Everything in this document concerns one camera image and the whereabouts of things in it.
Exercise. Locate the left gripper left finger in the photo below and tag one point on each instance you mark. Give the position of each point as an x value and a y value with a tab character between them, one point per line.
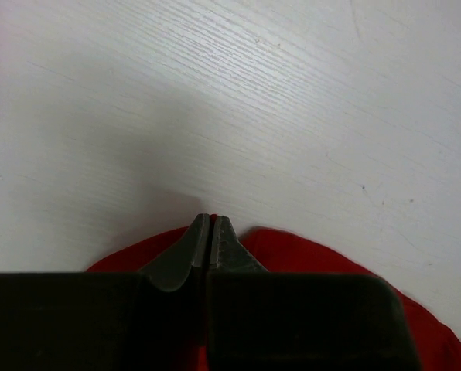
147	319

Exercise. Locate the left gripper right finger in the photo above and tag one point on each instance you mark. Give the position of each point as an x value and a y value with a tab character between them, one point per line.
261	320

